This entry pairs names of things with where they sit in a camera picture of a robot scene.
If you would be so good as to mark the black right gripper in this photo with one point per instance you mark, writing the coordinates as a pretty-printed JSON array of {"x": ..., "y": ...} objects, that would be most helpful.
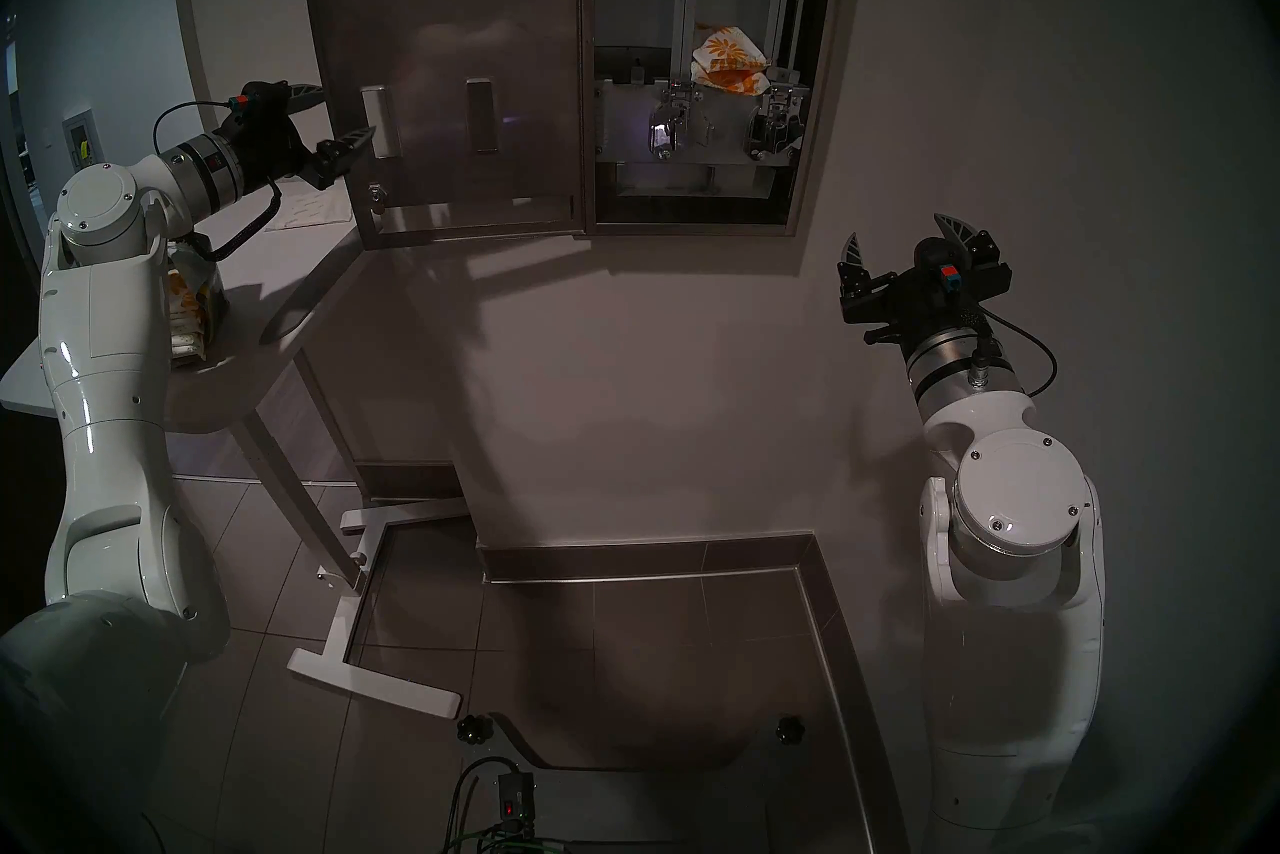
[{"x": 910, "y": 307}]

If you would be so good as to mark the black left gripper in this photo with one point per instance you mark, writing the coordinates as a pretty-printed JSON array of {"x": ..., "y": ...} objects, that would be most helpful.
[{"x": 275, "y": 152}]

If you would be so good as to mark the stainless steel dispenser door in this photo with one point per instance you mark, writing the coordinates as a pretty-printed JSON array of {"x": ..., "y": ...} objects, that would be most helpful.
[{"x": 450, "y": 42}]

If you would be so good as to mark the white pad with orange flower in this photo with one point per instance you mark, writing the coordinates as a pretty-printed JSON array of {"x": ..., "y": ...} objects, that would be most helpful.
[{"x": 725, "y": 47}]

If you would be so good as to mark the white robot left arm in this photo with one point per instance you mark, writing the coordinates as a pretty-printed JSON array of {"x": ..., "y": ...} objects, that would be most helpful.
[{"x": 100, "y": 362}]

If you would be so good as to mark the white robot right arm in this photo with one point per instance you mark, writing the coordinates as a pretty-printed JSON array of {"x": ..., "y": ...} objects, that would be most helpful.
[{"x": 1010, "y": 562}]

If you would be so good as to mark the dark robot base platform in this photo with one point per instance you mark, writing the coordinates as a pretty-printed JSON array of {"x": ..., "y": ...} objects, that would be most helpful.
[{"x": 650, "y": 807}]

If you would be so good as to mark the stack of white wrapped pads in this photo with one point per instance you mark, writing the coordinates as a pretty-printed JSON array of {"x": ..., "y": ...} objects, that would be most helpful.
[{"x": 188, "y": 317}]

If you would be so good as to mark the flat white wrapped pad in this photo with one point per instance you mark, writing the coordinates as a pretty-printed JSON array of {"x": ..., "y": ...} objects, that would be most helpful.
[{"x": 315, "y": 210}]

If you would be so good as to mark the brass lock latch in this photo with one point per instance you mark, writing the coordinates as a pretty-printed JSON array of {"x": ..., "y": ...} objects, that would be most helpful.
[{"x": 376, "y": 197}]

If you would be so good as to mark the chrome tampon dispensing mechanism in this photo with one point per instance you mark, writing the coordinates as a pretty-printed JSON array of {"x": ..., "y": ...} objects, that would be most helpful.
[{"x": 775, "y": 124}]

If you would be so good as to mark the white table with legs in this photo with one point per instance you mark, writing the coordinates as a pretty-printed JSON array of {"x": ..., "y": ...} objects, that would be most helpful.
[{"x": 250, "y": 302}]

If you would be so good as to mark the black yellow pad package bag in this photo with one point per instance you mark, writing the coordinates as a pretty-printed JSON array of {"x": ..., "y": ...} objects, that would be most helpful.
[{"x": 215, "y": 302}]

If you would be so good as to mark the red fire extinguisher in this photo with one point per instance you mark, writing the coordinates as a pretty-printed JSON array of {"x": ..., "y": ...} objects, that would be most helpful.
[{"x": 86, "y": 152}]

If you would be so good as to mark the orange white pad packet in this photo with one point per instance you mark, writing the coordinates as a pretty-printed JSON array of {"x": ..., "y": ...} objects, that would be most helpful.
[{"x": 740, "y": 82}]

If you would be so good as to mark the chrome pad dispensing mechanism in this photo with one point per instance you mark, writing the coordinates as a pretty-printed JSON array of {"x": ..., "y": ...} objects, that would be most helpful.
[{"x": 678, "y": 124}]

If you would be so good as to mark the black star knob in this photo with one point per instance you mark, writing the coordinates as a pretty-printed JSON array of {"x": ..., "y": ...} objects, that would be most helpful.
[
  {"x": 790, "y": 730},
  {"x": 476, "y": 728}
]

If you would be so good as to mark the black power box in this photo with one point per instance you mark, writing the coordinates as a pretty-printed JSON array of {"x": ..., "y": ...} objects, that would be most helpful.
[{"x": 515, "y": 807}]

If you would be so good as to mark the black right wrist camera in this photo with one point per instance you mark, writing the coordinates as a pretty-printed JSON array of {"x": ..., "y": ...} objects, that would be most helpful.
[{"x": 940, "y": 262}]

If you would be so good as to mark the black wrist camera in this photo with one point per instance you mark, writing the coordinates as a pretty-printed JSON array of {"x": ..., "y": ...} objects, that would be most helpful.
[
  {"x": 255, "y": 100},
  {"x": 940, "y": 262}
]

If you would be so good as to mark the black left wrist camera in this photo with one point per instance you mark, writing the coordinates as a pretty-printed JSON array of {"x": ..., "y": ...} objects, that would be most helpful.
[{"x": 255, "y": 100}]

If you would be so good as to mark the grey door frame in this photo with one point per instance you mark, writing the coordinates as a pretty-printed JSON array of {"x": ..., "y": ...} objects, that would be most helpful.
[{"x": 200, "y": 12}]

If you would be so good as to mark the wall fire extinguisher cabinet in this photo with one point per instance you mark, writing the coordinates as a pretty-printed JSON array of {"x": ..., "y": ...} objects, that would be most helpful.
[{"x": 82, "y": 137}]

